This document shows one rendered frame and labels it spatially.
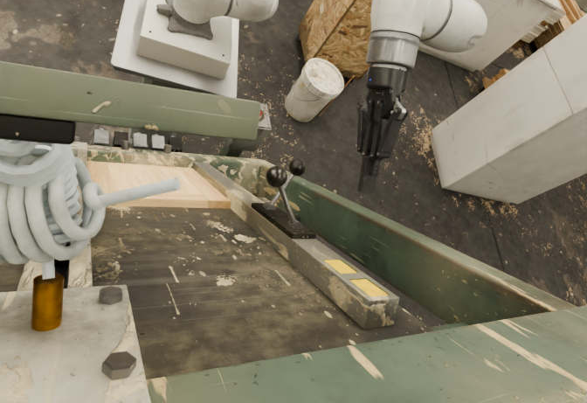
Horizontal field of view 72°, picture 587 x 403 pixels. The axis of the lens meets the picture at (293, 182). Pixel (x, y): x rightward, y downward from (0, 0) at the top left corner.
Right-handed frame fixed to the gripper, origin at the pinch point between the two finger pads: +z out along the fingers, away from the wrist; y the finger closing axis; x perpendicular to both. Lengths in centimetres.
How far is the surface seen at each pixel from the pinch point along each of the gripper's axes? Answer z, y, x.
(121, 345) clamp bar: 5, -39, 47
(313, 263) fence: 12.6, -11.9, 17.1
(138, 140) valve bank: 9, 89, 32
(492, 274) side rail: 10.5, -23.9, -8.9
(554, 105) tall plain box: -37, 94, -209
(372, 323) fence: 14.7, -26.0, 15.9
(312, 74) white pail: -33, 174, -80
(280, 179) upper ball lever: 1.6, -1.9, 19.8
